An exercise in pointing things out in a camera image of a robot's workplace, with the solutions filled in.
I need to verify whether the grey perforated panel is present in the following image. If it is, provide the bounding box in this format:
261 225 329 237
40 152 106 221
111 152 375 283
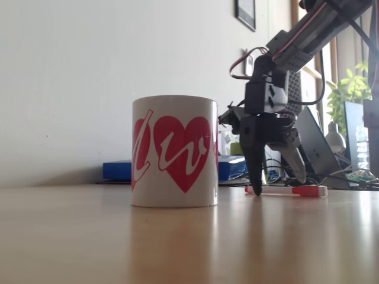
287 70 303 115

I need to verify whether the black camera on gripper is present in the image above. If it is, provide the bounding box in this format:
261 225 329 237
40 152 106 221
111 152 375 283
218 102 248 135

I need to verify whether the grey laptop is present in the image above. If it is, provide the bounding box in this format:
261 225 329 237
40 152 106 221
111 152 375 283
296 106 352 190

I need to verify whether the blue box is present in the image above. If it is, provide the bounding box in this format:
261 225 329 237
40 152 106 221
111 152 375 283
102 155 248 181

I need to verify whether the green leafy plant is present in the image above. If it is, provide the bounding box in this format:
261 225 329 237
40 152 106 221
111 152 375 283
325 57 373 131

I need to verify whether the red and white marker pen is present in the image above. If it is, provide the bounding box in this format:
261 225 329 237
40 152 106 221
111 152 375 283
244 185 329 198

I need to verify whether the white mug with pink hearts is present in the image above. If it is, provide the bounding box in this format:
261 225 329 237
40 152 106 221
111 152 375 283
131 95 220 208

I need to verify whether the black cable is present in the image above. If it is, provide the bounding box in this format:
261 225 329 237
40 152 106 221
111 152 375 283
301 38 326 106

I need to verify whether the white desk lamp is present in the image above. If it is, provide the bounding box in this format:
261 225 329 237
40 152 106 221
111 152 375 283
325 121 347 154

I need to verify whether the blue computer monitor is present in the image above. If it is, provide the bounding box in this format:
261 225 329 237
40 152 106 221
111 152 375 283
343 100 371 175

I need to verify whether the black picture frame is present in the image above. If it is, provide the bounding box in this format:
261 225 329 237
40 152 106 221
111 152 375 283
235 0 257 33

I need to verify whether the black flat tray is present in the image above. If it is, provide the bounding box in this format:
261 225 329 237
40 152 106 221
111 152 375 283
95 178 133 185

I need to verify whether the white wall device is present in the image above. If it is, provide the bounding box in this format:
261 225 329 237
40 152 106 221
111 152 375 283
243 49 255 76

